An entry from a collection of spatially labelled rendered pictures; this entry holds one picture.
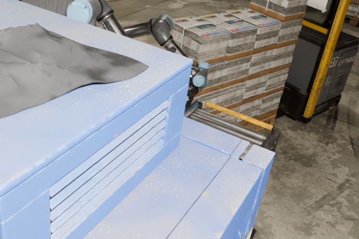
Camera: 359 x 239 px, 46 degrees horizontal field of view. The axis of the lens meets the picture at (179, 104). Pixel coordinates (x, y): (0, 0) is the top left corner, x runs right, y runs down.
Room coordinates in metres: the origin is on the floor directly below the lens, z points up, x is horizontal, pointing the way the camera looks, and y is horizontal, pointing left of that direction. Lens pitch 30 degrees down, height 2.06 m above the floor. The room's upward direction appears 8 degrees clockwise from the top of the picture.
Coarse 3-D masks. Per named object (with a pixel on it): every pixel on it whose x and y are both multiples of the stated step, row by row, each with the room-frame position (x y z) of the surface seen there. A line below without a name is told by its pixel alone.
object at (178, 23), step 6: (180, 18) 3.03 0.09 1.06; (186, 18) 3.05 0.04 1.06; (192, 18) 3.08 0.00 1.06; (198, 18) 3.10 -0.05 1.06; (174, 24) 2.92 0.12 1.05; (180, 24) 2.90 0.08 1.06; (186, 24) 2.93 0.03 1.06; (192, 24) 2.95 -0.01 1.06; (174, 30) 2.91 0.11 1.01; (180, 30) 2.86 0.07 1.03; (174, 36) 2.90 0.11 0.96; (180, 36) 2.86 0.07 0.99
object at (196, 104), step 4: (196, 100) 2.30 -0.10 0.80; (192, 104) 2.24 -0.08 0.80; (196, 104) 2.25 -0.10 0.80; (200, 104) 2.26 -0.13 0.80; (188, 108) 2.18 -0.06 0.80; (192, 108) 2.19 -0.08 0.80; (196, 108) 2.20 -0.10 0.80; (200, 108) 2.26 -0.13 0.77; (184, 112) 2.13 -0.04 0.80; (188, 112) 2.14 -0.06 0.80; (192, 112) 2.15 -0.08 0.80; (188, 116) 2.10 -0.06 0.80
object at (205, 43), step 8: (192, 32) 2.78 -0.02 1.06; (200, 32) 2.79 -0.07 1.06; (208, 32) 2.82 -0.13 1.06; (216, 32) 2.85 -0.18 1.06; (224, 32) 2.88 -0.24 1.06; (192, 40) 2.77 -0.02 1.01; (200, 40) 2.72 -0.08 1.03; (208, 40) 2.74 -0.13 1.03; (216, 40) 2.80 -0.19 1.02; (224, 40) 2.87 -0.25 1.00; (184, 48) 2.81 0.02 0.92; (192, 48) 2.76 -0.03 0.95; (200, 48) 2.71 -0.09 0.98; (208, 48) 2.76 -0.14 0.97; (216, 48) 2.83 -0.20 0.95; (224, 48) 2.89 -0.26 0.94; (192, 56) 2.74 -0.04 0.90; (200, 56) 2.72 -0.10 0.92; (208, 56) 2.78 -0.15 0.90; (216, 56) 2.83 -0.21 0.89
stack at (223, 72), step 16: (224, 64) 2.88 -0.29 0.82; (240, 64) 3.02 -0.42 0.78; (256, 64) 3.16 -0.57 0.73; (208, 80) 2.78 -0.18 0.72; (224, 80) 2.91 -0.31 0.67; (256, 80) 3.20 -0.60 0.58; (208, 96) 2.80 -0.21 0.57; (224, 96) 2.93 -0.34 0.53; (240, 96) 3.08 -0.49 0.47; (208, 112) 2.83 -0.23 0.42; (240, 112) 3.11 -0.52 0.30; (256, 112) 3.28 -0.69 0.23
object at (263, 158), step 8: (240, 144) 0.77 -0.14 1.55; (248, 144) 0.77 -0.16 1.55; (232, 152) 0.74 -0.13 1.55; (240, 152) 0.74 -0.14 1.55; (248, 152) 0.74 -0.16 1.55; (256, 152) 0.75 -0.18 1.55; (264, 152) 0.75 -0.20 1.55; (272, 152) 0.76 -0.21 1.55; (240, 160) 0.72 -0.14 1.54; (248, 160) 0.71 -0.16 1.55; (256, 160) 0.72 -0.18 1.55; (264, 160) 0.72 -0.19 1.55; (272, 160) 0.75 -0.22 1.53; (264, 168) 0.69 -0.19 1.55; (264, 176) 0.71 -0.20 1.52; (264, 184) 0.74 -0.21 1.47; (256, 192) 0.69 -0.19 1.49; (256, 200) 0.70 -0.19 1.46; (256, 208) 0.73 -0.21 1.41; (248, 216) 0.69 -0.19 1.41; (248, 224) 0.69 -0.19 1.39; (240, 232) 0.70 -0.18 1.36; (248, 232) 0.71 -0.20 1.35
